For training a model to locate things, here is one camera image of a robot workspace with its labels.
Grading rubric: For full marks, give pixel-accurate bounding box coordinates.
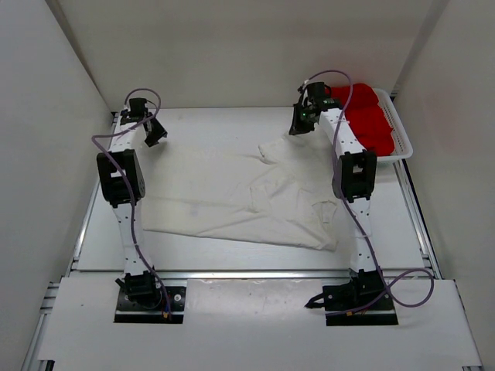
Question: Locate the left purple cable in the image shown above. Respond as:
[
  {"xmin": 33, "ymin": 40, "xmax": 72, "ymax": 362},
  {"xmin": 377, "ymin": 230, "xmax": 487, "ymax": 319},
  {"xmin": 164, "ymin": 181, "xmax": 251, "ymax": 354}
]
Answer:
[{"xmin": 90, "ymin": 87, "xmax": 172, "ymax": 322}]

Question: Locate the red t shirt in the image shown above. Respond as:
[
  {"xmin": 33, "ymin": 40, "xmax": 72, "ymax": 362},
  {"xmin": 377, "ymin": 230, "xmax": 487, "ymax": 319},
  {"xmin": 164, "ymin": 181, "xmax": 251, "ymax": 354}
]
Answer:
[{"xmin": 344, "ymin": 83, "xmax": 394, "ymax": 157}]

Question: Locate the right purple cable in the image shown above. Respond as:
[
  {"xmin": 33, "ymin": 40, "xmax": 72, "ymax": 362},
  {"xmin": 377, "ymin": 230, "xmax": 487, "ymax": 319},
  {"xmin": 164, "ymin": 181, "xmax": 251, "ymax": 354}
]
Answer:
[{"xmin": 297, "ymin": 69, "xmax": 435, "ymax": 318}]

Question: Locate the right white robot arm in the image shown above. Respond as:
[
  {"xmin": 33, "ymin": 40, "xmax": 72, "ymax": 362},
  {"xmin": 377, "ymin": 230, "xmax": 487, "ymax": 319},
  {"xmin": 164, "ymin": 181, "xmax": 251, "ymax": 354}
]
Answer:
[{"xmin": 289, "ymin": 81, "xmax": 384, "ymax": 317}]

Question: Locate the white t shirt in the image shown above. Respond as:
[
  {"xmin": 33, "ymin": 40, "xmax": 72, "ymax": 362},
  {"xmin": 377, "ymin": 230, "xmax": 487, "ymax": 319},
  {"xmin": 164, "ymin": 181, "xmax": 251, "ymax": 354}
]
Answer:
[{"xmin": 138, "ymin": 135, "xmax": 339, "ymax": 250}]

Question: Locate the white plastic basket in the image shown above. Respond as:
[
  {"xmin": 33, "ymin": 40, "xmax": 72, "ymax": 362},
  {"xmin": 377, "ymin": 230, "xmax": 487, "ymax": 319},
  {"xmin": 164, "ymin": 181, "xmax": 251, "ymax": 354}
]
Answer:
[{"xmin": 373, "ymin": 88, "xmax": 414, "ymax": 167}]

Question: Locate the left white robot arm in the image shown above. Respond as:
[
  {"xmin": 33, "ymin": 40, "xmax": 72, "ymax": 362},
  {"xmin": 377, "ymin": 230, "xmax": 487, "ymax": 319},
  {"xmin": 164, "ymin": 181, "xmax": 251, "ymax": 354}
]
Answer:
[{"xmin": 92, "ymin": 97, "xmax": 171, "ymax": 318}]

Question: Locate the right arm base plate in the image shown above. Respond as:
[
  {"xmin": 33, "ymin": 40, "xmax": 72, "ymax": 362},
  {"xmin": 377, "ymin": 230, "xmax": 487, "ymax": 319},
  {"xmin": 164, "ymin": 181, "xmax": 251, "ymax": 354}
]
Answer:
[{"xmin": 305, "ymin": 283, "xmax": 398, "ymax": 327}]

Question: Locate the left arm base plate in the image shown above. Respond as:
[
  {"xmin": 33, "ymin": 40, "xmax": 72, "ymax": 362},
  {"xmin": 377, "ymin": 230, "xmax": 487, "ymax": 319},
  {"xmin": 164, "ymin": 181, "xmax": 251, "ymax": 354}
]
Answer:
[{"xmin": 114, "ymin": 285, "xmax": 186, "ymax": 325}]

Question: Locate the purple cable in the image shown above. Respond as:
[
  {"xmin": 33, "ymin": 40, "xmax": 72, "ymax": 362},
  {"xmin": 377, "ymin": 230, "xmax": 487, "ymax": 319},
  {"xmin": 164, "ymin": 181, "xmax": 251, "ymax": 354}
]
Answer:
[
  {"xmin": 297, "ymin": 69, "xmax": 435, "ymax": 318},
  {"xmin": 90, "ymin": 87, "xmax": 172, "ymax": 322}
]

